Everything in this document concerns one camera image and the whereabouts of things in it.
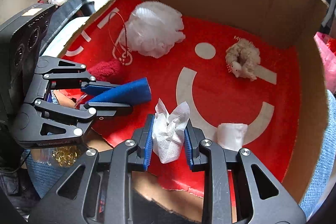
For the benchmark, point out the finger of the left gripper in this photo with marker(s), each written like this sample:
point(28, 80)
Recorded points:
point(55, 73)
point(88, 111)

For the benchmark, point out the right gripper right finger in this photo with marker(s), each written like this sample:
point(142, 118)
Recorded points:
point(238, 182)

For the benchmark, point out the white mesh bath pouf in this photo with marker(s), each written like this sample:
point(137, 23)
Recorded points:
point(152, 29)

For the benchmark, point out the pink plastic bag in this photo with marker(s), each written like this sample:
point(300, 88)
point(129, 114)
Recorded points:
point(328, 60)

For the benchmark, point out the white tissue roll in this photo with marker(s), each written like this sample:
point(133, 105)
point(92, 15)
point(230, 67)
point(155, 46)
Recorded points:
point(231, 135)

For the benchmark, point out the dark cloth side table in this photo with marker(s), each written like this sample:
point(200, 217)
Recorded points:
point(63, 15)

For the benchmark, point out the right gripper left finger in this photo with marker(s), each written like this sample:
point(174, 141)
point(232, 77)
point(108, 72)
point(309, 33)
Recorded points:
point(97, 188)

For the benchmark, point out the red yarn ball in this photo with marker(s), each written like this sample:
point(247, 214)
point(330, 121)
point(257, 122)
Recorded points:
point(106, 70)

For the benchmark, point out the cardboard box red inside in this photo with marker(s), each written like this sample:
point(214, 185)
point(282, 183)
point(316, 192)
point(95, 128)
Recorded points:
point(286, 105)

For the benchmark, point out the glass jar golden capsules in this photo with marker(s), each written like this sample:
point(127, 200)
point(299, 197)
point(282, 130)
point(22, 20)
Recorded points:
point(60, 156)

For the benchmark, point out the blue knitted blanket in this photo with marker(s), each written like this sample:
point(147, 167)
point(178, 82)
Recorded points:
point(44, 176)

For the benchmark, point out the beige fluffy scrunchie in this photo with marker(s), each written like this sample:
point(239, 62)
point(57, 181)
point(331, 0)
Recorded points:
point(242, 58)

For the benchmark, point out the black camera box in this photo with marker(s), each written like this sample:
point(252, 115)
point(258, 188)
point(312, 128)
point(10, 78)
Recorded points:
point(21, 38)

